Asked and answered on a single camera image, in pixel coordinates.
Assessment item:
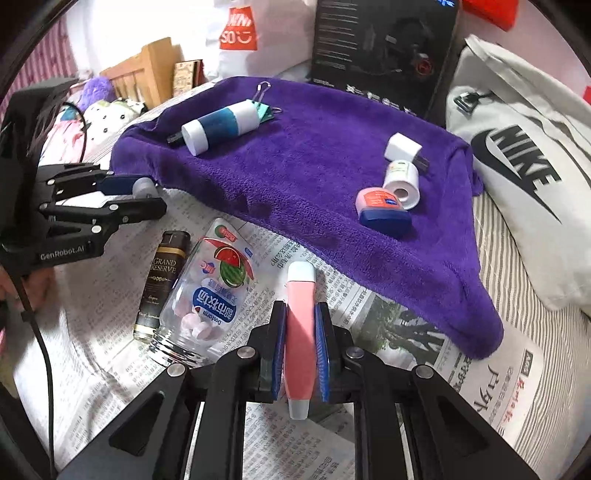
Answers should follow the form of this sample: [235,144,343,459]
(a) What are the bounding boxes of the pink white tube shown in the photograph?
[284,261,317,421]

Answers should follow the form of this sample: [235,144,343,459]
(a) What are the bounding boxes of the white blue cylinder bottle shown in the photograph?
[181,100,260,156]

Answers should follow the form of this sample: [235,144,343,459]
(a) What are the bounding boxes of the blue Vaseline lip tin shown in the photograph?
[356,187,412,239]

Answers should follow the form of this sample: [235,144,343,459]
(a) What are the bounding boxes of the white tape roll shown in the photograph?
[383,160,421,210]

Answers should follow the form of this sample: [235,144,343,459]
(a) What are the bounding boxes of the green binder clips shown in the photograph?
[252,80,283,124]

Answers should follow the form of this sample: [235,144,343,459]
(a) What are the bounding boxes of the white USB charger plug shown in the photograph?
[384,133,430,173]

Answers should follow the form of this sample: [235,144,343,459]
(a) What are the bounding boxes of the person's left hand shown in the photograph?
[0,268,55,311]

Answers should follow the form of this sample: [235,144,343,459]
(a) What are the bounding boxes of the white spotted plush toy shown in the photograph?
[84,99,147,150]

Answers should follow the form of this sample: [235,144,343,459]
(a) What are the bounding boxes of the dark Grand Reserve bottle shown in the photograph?
[133,230,190,343]

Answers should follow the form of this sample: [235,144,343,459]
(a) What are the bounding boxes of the clear candy bottle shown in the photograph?
[148,218,259,367]

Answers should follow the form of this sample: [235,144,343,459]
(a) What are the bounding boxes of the purple plush toy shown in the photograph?
[77,76,116,112]

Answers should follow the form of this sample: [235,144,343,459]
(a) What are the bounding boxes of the wooden rack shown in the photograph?
[100,37,182,109]

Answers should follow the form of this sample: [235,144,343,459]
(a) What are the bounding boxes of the newspaper sheet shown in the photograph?
[13,186,546,480]

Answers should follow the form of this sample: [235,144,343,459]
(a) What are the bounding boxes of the purple towel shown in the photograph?
[110,76,504,359]

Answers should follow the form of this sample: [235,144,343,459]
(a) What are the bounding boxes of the small brown patterned box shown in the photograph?
[172,60,206,97]

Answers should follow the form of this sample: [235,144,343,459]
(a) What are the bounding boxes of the white Miniso plastic bag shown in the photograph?
[202,0,317,79]

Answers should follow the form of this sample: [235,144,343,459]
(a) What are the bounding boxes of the grey Nike waist bag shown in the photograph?
[446,35,590,312]

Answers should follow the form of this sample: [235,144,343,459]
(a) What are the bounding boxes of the black headset box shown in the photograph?
[310,0,462,119]

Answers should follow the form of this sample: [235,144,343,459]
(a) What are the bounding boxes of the red gift bag gold print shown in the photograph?
[462,0,519,31]

